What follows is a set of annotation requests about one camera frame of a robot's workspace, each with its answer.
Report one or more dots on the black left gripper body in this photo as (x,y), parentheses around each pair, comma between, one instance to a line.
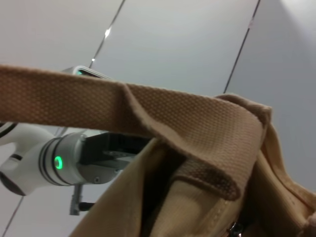
(103,158)

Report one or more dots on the khaki canvas food bag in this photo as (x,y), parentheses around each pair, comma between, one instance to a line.
(197,118)

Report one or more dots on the silver zipper pull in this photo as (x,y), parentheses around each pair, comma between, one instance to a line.
(234,228)

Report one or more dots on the grey robot torso housing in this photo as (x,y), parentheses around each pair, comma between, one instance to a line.
(91,72)

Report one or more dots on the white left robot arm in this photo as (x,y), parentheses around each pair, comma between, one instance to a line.
(29,153)

